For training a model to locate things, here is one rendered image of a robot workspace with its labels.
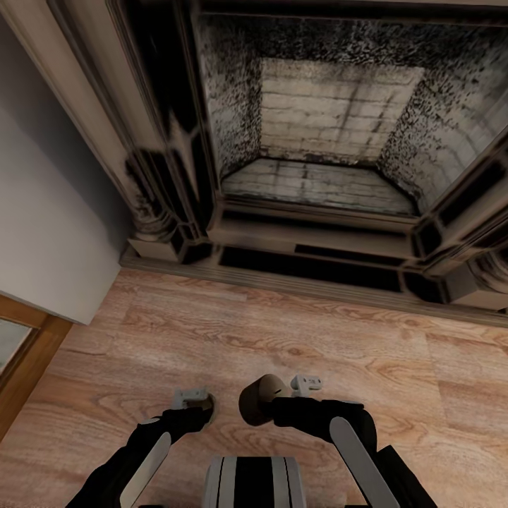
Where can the wood fireplace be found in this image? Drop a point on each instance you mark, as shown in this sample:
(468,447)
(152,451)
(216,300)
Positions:
(349,150)

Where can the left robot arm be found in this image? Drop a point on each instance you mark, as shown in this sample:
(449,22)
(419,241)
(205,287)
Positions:
(120,481)

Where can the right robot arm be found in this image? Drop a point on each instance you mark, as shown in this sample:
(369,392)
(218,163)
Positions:
(383,477)

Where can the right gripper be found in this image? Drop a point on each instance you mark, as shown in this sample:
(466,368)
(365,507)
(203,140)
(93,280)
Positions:
(287,411)

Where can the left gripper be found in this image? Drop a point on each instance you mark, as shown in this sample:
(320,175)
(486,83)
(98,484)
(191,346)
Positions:
(191,419)

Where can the pillar candle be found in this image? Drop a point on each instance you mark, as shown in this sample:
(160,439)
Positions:
(265,389)
(209,403)

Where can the door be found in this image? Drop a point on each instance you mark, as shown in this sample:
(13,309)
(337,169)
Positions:
(29,339)

